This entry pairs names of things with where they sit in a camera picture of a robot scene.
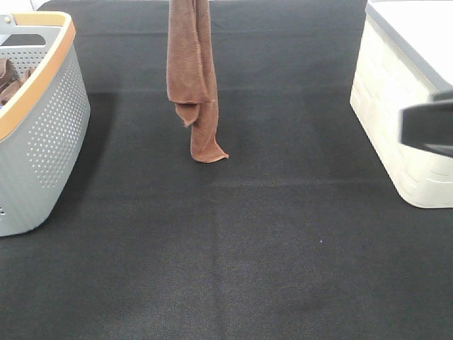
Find brown towels in basket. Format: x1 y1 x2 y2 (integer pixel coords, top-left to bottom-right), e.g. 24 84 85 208
1 58 35 108

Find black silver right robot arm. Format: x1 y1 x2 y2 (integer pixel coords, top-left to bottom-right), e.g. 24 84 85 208
399 91 452 158

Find black fabric table mat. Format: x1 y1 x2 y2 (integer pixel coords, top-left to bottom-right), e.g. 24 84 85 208
1 1 452 339

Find brown microfibre towel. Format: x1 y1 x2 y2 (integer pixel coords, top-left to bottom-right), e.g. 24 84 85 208
166 0 229 164

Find white storage bin grey rim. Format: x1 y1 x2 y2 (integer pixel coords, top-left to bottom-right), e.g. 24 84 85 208
350 1 452 208

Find grey perforated laundry basket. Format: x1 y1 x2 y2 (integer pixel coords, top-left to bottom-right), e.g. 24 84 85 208
1 11 91 237

